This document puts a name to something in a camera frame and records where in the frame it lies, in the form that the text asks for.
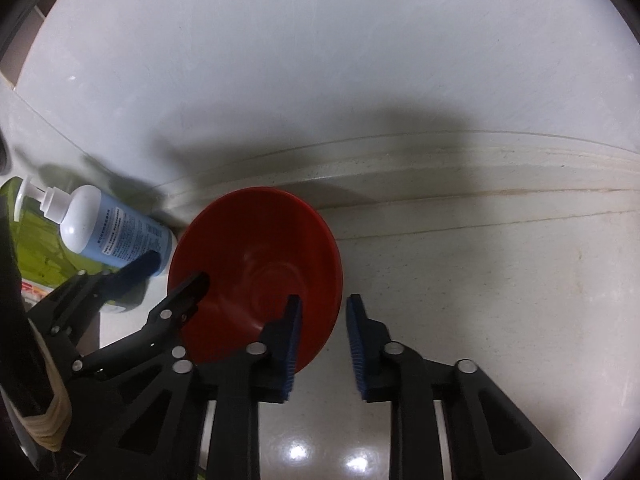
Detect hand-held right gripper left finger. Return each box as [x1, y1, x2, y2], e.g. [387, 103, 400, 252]
[87, 295, 304, 480]

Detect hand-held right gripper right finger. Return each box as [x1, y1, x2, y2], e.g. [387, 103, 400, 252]
[346, 294, 581, 480]

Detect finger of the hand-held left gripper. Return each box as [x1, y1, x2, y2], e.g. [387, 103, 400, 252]
[75, 272, 210, 377]
[27, 251, 162, 348]

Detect red and black bowl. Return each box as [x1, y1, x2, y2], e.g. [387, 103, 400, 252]
[167, 186, 344, 376]

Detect white blue pump bottle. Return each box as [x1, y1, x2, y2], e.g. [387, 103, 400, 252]
[14, 176, 178, 278]

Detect green dish soap bottle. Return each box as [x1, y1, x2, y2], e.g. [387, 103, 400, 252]
[0, 180, 136, 316]

